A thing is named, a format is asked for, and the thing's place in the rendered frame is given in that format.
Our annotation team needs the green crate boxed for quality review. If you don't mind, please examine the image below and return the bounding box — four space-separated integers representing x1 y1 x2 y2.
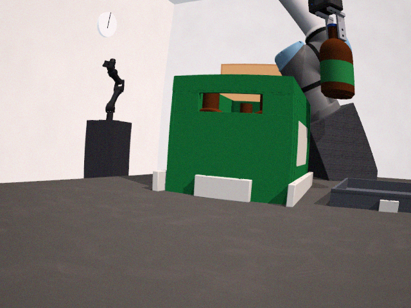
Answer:
165 74 311 205

